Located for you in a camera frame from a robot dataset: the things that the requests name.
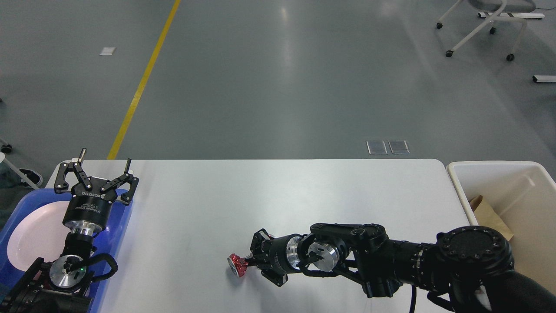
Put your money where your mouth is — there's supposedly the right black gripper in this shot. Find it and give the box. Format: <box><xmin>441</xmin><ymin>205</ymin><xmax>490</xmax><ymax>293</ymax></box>
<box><xmin>248</xmin><ymin>229</ymin><xmax>302</xmax><ymax>287</ymax></box>

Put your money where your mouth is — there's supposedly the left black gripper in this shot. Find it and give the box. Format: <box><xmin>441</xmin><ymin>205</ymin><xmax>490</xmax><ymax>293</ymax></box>
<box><xmin>54</xmin><ymin>148</ymin><xmax>139</xmax><ymax>235</ymax></box>

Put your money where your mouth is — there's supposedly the red foil wrapper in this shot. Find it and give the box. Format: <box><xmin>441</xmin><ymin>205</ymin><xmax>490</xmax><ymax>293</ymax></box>
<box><xmin>228</xmin><ymin>253</ymin><xmax>249</xmax><ymax>277</ymax></box>

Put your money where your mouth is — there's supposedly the pink plate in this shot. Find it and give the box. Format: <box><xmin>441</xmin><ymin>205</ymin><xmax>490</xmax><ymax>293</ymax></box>
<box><xmin>7</xmin><ymin>201</ymin><xmax>70</xmax><ymax>271</ymax></box>

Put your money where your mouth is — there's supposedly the brown paper bag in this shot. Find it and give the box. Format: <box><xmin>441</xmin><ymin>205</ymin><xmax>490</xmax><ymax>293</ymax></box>
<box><xmin>469</xmin><ymin>195</ymin><xmax>514</xmax><ymax>241</ymax></box>

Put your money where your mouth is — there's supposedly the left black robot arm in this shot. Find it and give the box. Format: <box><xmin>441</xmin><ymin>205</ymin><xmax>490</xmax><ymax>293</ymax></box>
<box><xmin>1</xmin><ymin>149</ymin><xmax>139</xmax><ymax>313</ymax></box>

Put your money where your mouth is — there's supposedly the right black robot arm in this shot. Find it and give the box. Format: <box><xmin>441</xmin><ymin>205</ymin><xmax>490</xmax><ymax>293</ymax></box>
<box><xmin>228</xmin><ymin>223</ymin><xmax>555</xmax><ymax>313</ymax></box>

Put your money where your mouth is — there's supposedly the blue plastic tray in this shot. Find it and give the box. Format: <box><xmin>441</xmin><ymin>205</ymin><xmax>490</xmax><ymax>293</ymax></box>
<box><xmin>1</xmin><ymin>189</ymin><xmax>132</xmax><ymax>313</ymax></box>

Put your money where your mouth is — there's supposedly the person's shoe and leg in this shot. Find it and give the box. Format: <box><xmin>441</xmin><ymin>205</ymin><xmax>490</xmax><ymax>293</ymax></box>
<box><xmin>0</xmin><ymin>168</ymin><xmax>43</xmax><ymax>190</ymax></box>

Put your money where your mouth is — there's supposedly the left floor socket plate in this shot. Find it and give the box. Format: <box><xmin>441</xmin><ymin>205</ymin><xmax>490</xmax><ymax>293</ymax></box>
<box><xmin>367</xmin><ymin>140</ymin><xmax>389</xmax><ymax>155</ymax></box>

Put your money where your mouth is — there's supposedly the floor socket plate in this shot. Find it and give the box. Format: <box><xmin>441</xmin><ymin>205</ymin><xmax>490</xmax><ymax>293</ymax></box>
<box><xmin>367</xmin><ymin>140</ymin><xmax>389</xmax><ymax>155</ymax></box>
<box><xmin>388</xmin><ymin>140</ymin><xmax>410</xmax><ymax>155</ymax></box>

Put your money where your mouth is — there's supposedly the right floor socket plate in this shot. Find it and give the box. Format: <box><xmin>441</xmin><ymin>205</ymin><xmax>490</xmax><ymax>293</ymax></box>
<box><xmin>388</xmin><ymin>140</ymin><xmax>410</xmax><ymax>155</ymax></box>

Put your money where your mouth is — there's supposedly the white plastic bin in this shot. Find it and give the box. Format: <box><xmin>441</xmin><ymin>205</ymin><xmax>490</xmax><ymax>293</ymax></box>
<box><xmin>447</xmin><ymin>161</ymin><xmax>556</xmax><ymax>293</ymax></box>

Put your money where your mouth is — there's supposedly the white office chair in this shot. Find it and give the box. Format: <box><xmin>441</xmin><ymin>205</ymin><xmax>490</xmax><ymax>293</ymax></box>
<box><xmin>445</xmin><ymin>0</ymin><xmax>537</xmax><ymax>62</ymax></box>

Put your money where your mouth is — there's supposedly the white bar behind chair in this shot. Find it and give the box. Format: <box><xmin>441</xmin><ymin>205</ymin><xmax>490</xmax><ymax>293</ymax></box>
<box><xmin>478</xmin><ymin>12</ymin><xmax>545</xmax><ymax>20</ymax></box>

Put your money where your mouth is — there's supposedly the white floor bar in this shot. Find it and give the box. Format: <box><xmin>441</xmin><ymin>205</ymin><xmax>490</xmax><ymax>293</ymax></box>
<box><xmin>532</xmin><ymin>75</ymin><xmax>556</xmax><ymax>83</ymax></box>

